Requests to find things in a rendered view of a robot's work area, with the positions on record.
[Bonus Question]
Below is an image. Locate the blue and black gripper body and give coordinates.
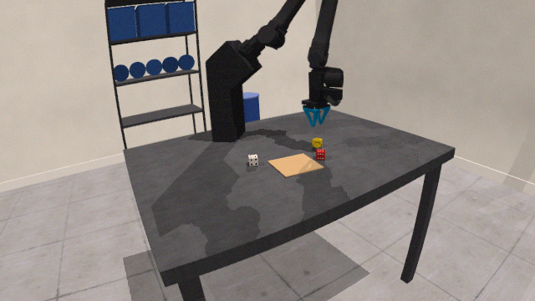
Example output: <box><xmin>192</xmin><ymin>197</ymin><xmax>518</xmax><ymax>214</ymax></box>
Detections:
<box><xmin>302</xmin><ymin>85</ymin><xmax>330</xmax><ymax>109</ymax></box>

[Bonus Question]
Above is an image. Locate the peach flat mat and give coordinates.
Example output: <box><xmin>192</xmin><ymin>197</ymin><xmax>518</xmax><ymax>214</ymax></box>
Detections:
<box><xmin>267</xmin><ymin>153</ymin><xmax>324</xmax><ymax>177</ymax></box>

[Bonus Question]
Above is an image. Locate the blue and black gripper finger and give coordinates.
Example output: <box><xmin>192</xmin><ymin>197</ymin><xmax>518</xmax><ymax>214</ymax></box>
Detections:
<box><xmin>318</xmin><ymin>106</ymin><xmax>330</xmax><ymax>124</ymax></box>
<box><xmin>303</xmin><ymin>107</ymin><xmax>319</xmax><ymax>127</ymax></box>

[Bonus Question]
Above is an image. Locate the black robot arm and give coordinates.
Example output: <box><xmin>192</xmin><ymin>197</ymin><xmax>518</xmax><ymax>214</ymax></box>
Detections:
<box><xmin>234</xmin><ymin>0</ymin><xmax>344</xmax><ymax>106</ymax></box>

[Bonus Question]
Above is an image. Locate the red die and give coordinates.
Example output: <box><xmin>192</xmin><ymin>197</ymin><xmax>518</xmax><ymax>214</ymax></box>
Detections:
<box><xmin>316</xmin><ymin>150</ymin><xmax>325</xmax><ymax>160</ymax></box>

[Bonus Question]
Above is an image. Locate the yellow die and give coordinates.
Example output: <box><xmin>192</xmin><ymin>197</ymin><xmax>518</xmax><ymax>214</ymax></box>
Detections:
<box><xmin>312</xmin><ymin>138</ymin><xmax>323</xmax><ymax>148</ymax></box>

